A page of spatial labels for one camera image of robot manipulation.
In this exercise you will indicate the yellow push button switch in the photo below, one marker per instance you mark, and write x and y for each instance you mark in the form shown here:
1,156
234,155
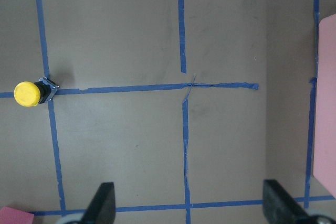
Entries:
29,94

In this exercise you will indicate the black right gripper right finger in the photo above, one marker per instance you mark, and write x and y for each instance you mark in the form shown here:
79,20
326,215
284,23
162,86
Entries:
280,207

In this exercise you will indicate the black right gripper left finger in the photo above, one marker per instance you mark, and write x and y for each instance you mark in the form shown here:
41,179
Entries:
102,207

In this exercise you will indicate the pink cube near arm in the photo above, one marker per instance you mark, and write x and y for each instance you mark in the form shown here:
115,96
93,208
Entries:
14,216

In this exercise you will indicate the pink plastic bin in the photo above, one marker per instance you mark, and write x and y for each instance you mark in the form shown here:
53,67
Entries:
324,138

